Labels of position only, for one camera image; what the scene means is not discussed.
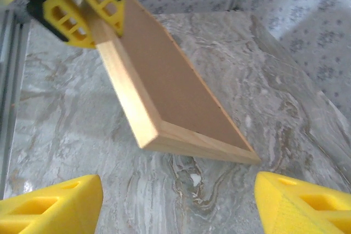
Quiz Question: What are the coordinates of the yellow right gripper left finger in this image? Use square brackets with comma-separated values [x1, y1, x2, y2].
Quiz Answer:
[0, 174, 104, 234]

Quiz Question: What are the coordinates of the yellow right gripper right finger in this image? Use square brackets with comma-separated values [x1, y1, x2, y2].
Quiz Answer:
[253, 170, 351, 234]

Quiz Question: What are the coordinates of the light wooden picture frame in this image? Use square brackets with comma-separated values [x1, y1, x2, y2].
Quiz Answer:
[79, 0, 262, 165]

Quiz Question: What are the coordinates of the brown backing board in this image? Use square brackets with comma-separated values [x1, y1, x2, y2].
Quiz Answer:
[103, 0, 254, 154]

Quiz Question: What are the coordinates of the aluminium mounting rail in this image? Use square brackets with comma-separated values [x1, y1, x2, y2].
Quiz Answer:
[0, 6, 30, 199]

